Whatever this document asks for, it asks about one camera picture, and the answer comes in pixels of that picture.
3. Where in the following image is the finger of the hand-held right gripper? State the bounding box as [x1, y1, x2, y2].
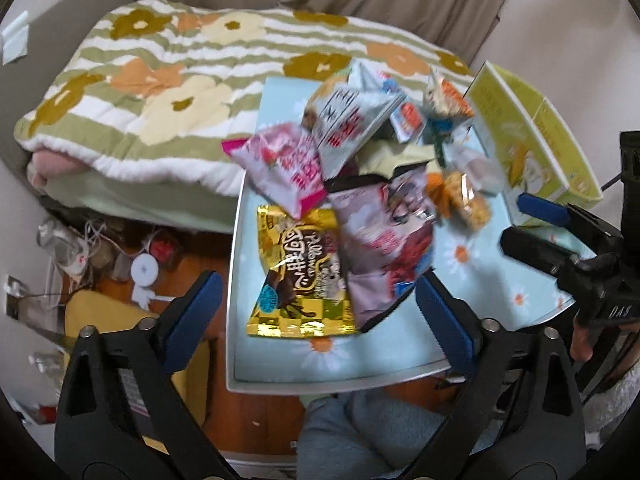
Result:
[500, 227, 583, 277]
[516, 191, 622, 242]

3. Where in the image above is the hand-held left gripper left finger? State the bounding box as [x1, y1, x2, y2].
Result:
[54, 270, 236, 480]

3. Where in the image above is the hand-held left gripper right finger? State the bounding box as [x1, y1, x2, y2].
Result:
[400, 276, 587, 480]

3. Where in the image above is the yellow-green cardboard box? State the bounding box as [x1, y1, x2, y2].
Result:
[465, 60, 604, 229]

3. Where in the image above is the clear waffle packet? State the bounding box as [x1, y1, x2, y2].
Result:
[427, 170, 491, 231]

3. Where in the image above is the clear pink cake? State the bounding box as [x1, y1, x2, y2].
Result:
[450, 145, 504, 196]

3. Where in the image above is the large purple snack bag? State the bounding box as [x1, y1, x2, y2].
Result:
[327, 165, 437, 334]

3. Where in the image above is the yellow chocolate snack bag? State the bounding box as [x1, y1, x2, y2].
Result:
[245, 205, 359, 339]

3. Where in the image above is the orange triangular snack packet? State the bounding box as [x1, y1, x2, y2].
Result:
[422, 67, 474, 122]

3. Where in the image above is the small blue-red snack packet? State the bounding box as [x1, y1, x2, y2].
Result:
[390, 102, 427, 144]

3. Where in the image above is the pink strawberry snack bag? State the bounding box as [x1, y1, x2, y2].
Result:
[221, 122, 329, 221]

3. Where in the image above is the white red-print snack bag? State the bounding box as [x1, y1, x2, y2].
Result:
[314, 85, 407, 181]

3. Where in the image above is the white-blue snack packet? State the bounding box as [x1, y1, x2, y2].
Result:
[347, 60, 402, 97]

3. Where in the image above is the beige cookie packet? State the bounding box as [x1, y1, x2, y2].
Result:
[303, 80, 351, 133]

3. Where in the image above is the person's right hand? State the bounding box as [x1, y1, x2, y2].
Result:
[570, 310, 599, 364]

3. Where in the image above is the daisy print table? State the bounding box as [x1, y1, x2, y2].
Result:
[225, 76, 583, 395]

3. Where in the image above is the white round device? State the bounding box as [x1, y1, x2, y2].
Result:
[131, 254, 162, 287]

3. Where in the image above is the red small container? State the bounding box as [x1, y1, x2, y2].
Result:
[150, 240, 182, 269]

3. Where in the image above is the yellow cushion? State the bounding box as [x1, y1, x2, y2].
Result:
[64, 290, 213, 426]

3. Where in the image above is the white fleece cloth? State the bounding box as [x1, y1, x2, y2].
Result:
[582, 372, 640, 442]

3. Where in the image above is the light green bed sheet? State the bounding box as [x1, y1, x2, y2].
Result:
[37, 165, 242, 234]

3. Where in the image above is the person's grey trouser leg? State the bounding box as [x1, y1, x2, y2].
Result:
[297, 387, 506, 480]

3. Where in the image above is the pink cloth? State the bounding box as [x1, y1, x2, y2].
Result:
[26, 150, 57, 187]

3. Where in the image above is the floral striped blanket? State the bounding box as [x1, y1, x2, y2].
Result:
[14, 0, 476, 197]

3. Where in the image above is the white power strip with cables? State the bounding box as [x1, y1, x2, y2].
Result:
[36, 219, 93, 278]

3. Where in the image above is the white wall outlet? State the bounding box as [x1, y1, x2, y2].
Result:
[4, 275, 32, 319]

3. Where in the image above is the white wall switch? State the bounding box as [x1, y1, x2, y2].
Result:
[1, 10, 29, 64]

